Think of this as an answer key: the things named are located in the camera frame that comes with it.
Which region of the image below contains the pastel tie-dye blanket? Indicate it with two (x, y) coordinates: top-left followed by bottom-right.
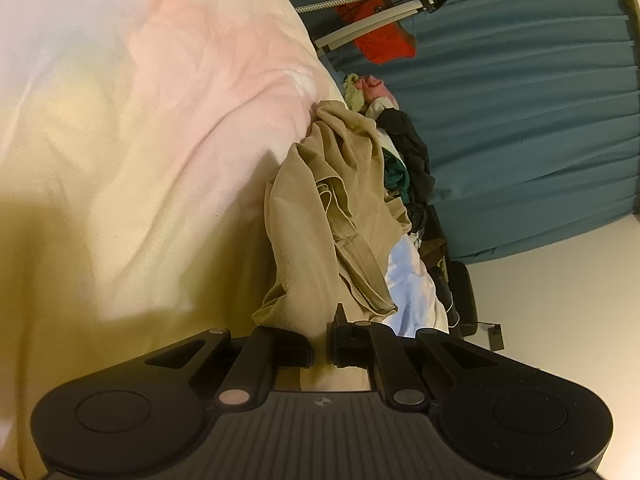
(0, 0), (451, 476)

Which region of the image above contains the tan t-shirt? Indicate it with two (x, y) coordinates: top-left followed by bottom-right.
(251, 101), (416, 393)

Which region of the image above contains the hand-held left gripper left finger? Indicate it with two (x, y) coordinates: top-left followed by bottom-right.
(145, 326), (315, 406)

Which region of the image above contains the silver camera tripod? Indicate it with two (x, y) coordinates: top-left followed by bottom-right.
(295, 0), (461, 52)

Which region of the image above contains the black garment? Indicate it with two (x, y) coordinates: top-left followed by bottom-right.
(377, 110), (437, 206)

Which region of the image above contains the green garment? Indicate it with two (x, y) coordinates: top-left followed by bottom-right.
(384, 155), (411, 197)

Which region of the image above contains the cream knit garment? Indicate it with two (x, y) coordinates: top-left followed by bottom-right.
(343, 74), (369, 112)

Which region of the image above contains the pink garment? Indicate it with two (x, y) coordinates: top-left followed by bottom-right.
(362, 76), (390, 105)

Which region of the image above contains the teal curtain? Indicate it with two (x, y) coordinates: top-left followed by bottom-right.
(260, 0), (640, 266)

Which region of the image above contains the red cloth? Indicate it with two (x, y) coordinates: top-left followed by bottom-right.
(334, 0), (418, 66)

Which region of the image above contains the white garment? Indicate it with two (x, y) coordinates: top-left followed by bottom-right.
(367, 97), (401, 156)

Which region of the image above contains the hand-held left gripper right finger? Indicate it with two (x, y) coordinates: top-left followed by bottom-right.
(326, 302), (496, 406)

